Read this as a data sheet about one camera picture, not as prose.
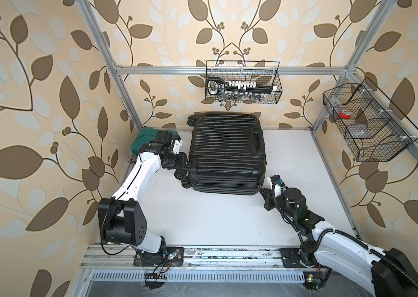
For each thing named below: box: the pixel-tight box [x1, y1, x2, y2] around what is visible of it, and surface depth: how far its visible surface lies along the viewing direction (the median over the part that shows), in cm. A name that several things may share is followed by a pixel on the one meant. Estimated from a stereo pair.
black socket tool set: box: [207, 76, 278, 98], surface depth 84 cm
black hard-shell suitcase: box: [173, 111, 267, 196], surface depth 86 cm
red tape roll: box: [338, 108, 352, 120], surface depth 84 cm
